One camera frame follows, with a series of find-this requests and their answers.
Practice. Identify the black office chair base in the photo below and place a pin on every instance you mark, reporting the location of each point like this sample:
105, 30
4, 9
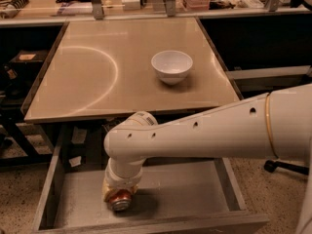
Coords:
270, 166

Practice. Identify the dark box under bench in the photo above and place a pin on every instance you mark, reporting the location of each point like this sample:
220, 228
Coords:
33, 59

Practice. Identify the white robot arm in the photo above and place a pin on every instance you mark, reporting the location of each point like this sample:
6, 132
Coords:
272, 125

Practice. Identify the beige cabinet with drawer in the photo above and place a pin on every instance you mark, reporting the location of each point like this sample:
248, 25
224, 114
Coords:
103, 69

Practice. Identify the white ceramic bowl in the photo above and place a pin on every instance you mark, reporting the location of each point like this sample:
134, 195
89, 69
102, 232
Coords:
171, 66

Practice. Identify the open grey wooden drawer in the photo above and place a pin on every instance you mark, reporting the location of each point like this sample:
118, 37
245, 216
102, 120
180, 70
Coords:
175, 195

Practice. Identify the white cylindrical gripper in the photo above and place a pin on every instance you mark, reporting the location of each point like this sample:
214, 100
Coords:
122, 182

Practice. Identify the red coke can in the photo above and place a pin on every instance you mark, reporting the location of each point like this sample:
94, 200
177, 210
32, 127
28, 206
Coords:
120, 201

